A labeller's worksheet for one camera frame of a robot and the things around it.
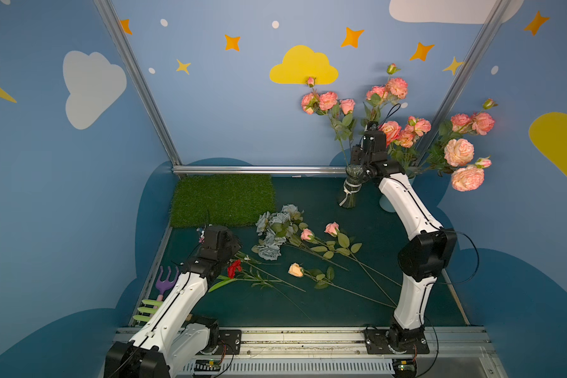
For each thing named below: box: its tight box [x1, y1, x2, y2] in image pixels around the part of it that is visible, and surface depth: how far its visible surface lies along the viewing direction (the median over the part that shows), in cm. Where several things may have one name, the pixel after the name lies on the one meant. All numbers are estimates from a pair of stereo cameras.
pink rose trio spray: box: [301, 76, 357, 166], surface depth 90 cm
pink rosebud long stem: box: [340, 98, 356, 167], surface depth 90 cm
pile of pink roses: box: [288, 222, 403, 308], surface depth 95 cm
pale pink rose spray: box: [420, 137, 493, 193], surface depth 65 cm
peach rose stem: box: [288, 263, 397, 309], surface depth 88 cm
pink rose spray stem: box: [425, 98, 499, 167], surface depth 77 cm
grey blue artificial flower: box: [252, 203, 304, 261], surface depth 94 cm
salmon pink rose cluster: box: [397, 115, 432, 171], surface depth 80 cm
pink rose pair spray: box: [360, 63, 408, 129], surface depth 80 cm
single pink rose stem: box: [378, 120, 407, 171], surface depth 78 cm
